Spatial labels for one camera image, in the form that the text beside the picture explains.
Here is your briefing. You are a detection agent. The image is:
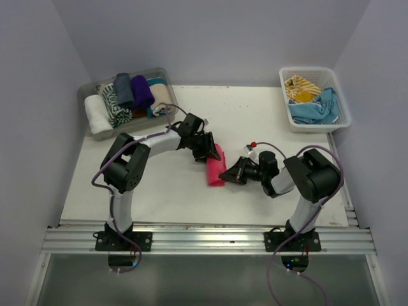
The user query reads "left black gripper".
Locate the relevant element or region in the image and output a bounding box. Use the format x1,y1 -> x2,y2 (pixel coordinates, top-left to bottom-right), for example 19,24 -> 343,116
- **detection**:
188,131 -> 220,164

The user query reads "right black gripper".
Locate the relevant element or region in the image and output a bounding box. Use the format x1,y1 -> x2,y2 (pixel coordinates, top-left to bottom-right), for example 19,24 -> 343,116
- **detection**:
219,156 -> 266,185

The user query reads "pink towel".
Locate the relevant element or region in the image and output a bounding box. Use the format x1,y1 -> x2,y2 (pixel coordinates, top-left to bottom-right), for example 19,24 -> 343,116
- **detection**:
206,143 -> 227,187

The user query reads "light blue towel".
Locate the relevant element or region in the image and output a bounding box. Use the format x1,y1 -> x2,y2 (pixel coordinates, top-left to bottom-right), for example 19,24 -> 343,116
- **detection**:
288,87 -> 340,125

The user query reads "grey plastic bin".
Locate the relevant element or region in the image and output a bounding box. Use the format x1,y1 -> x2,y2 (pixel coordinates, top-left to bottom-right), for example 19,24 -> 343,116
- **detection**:
77,68 -> 179,140

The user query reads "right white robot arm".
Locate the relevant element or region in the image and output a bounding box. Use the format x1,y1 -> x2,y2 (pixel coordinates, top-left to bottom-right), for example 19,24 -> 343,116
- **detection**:
219,149 -> 343,251

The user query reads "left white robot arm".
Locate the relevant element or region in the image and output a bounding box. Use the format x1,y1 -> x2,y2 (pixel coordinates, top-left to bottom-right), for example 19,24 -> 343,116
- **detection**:
91,113 -> 222,251

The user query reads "beige teal rolled towel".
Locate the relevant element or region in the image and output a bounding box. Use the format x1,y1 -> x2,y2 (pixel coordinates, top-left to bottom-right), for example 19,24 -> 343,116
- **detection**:
147,78 -> 172,118

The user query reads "orange rolled towel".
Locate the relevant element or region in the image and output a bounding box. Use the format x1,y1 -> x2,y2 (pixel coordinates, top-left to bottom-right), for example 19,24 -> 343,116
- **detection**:
132,109 -> 147,119

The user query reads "purple rolled towel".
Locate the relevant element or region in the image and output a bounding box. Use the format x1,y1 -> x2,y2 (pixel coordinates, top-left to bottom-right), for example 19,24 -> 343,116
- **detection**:
131,75 -> 155,110

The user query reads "green patterned rolled towel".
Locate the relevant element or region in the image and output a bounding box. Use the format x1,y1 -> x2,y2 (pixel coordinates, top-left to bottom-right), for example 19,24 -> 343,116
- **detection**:
98,83 -> 133,128

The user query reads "yellow striped towel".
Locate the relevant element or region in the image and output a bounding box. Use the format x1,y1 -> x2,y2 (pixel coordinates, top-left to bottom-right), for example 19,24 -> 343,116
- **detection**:
284,75 -> 323,103

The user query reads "grey rolled towel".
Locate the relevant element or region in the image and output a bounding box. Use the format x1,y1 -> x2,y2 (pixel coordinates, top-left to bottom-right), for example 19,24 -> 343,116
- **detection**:
113,73 -> 135,108

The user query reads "white rolled towel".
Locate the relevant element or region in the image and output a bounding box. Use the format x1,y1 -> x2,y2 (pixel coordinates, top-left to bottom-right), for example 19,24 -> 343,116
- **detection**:
84,94 -> 113,135

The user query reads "white plastic basket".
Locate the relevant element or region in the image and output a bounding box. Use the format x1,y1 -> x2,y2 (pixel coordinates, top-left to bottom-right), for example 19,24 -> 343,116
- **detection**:
279,67 -> 351,133

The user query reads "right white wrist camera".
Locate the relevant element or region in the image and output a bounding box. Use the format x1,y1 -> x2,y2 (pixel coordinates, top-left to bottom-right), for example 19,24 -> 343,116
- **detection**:
244,142 -> 258,162

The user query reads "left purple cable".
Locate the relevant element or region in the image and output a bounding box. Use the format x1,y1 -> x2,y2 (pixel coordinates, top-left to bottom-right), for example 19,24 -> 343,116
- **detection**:
91,103 -> 192,246

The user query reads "aluminium mounting rail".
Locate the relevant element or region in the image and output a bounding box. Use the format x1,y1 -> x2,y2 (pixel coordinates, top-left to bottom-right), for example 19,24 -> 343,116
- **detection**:
41,222 -> 376,255

